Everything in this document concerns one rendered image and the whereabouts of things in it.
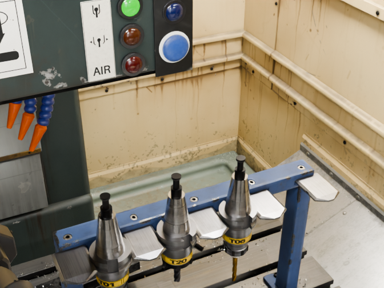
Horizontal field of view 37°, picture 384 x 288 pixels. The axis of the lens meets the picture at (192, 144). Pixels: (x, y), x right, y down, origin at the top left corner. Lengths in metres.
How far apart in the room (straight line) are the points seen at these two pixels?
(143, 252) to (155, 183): 1.16
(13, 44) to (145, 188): 1.50
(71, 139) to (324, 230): 0.70
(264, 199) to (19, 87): 0.53
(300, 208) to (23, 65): 0.66
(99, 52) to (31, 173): 0.86
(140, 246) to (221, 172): 1.25
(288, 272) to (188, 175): 0.95
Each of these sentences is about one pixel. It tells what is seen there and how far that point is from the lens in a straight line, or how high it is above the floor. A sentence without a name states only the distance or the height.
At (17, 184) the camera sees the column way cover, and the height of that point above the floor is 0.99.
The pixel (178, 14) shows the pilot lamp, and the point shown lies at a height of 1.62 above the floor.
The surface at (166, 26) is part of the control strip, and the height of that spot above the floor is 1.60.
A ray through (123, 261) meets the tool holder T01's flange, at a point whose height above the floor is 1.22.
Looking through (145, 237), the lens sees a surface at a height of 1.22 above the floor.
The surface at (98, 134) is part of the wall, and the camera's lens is 1.91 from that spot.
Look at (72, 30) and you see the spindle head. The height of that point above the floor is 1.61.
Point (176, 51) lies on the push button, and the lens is 0.63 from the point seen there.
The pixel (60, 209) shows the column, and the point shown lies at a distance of 1.55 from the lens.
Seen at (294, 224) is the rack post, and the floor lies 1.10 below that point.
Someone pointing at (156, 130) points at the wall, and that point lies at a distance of 1.98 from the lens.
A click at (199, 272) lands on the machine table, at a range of 1.30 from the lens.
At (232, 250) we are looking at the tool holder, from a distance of 0.99.
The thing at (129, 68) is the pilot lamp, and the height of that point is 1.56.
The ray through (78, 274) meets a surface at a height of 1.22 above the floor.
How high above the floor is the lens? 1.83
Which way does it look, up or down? 33 degrees down
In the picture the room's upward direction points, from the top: straight up
